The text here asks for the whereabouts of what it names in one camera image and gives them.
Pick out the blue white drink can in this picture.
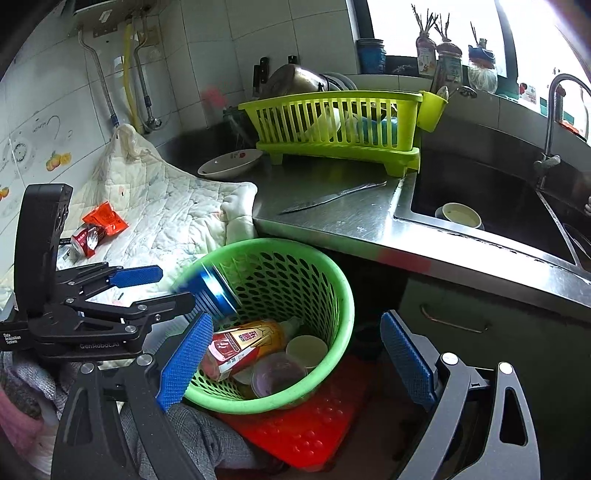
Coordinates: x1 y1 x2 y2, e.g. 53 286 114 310
172 262 242 331

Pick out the red yellow drink bottle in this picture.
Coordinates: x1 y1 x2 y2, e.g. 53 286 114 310
200 317 303 382

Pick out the white paper cup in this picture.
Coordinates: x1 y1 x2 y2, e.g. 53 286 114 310
286 335 329 371

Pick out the small clear plastic cup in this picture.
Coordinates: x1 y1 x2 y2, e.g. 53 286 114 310
250 352 308 398

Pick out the green mesh trash basket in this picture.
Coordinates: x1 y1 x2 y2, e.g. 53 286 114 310
172 238 355 415

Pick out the kitchen knife on counter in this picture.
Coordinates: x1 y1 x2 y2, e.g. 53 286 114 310
280 181 387 215

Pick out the left gloved hand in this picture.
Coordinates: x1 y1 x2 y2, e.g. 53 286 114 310
1 352 68 457

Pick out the cream quilted cloth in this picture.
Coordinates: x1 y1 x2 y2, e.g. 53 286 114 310
0 123 259 308

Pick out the orange snack wrapper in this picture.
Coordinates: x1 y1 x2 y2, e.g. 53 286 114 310
82 201 128 237

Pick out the red plastic mat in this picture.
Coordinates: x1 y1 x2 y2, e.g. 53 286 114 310
218 356 374 472

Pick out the white ceramic bowl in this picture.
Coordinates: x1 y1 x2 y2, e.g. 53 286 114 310
197 149 263 181

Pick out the bowl in sink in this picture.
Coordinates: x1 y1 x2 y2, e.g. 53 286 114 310
435 202 484 230

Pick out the steel faucet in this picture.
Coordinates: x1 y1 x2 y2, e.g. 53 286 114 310
533 73 590 187

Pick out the steel pot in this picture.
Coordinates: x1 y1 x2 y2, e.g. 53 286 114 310
259 64 329 99

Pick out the lime green dish rack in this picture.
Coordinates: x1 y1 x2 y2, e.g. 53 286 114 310
238 90 423 178

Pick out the lime green utensil cup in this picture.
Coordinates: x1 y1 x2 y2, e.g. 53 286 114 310
417 90 448 133

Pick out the blue jar on sill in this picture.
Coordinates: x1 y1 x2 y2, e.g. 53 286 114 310
356 38 387 74

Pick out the yellow gas hose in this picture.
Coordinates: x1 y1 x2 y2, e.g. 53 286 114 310
121 20 146 136

